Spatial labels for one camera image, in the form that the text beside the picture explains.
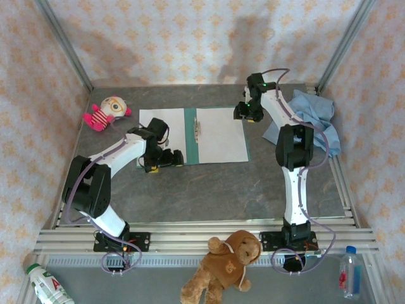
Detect green paper folder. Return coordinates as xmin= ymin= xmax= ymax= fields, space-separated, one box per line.
xmin=135 ymin=106 xmax=251 ymax=168

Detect white paper sheet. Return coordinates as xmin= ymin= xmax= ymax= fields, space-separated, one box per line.
xmin=196 ymin=108 xmax=249 ymax=165
xmin=139 ymin=108 xmax=186 ymax=168

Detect metal folder clip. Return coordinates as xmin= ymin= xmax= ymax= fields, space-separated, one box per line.
xmin=192 ymin=116 xmax=203 ymax=144

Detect pink striped plush doll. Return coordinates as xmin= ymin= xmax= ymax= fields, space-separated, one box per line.
xmin=82 ymin=96 xmax=133 ymax=133

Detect crumpled blue cloth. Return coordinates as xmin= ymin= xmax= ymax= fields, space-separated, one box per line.
xmin=262 ymin=89 xmax=342 ymax=158

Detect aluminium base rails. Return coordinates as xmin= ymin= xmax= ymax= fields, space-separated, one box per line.
xmin=34 ymin=220 xmax=380 ymax=256

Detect brown teddy bear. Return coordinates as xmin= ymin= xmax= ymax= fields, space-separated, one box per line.
xmin=180 ymin=230 xmax=263 ymax=304

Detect white bottle green cap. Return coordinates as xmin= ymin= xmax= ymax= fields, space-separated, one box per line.
xmin=25 ymin=263 xmax=76 ymax=304

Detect clear water bottle blue cap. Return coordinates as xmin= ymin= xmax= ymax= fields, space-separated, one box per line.
xmin=339 ymin=245 xmax=363 ymax=301

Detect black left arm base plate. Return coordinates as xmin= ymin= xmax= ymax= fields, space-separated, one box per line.
xmin=93 ymin=232 xmax=151 ymax=253

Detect aluminium side rail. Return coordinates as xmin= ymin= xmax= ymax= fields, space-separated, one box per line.
xmin=52 ymin=90 xmax=93 ymax=229
xmin=305 ymin=82 xmax=361 ymax=227

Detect grey slotted cable duct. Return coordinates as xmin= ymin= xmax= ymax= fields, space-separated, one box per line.
xmin=47 ymin=255 xmax=346 ymax=267

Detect aluminium frame post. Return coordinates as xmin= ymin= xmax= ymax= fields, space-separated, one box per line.
xmin=316 ymin=0 xmax=377 ymax=92
xmin=33 ymin=0 xmax=94 ymax=92

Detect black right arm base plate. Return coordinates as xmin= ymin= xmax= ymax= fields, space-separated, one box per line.
xmin=259 ymin=231 xmax=318 ymax=253

